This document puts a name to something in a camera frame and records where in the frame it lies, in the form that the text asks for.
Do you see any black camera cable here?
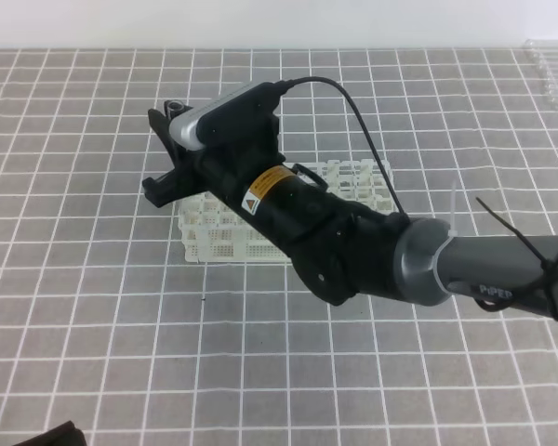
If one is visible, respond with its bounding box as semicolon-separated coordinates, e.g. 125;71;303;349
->
276;76;408;219

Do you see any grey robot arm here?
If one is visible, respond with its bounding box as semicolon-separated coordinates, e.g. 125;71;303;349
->
142;80;558;322

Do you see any row of spare glass tubes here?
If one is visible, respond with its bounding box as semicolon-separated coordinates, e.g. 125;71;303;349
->
525;40;558;109

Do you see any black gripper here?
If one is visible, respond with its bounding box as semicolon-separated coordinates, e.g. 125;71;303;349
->
141;99;409;306

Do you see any black object at corner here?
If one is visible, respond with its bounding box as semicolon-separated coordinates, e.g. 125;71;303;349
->
10;406;88;446

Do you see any grey grid tablecloth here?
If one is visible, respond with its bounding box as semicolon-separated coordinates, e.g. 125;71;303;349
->
0;49;558;445

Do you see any black zip tie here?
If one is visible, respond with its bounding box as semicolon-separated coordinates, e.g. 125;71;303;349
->
474;198;558;322

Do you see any white plastic test tube rack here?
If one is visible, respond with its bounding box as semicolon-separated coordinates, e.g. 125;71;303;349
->
178;159;395;263

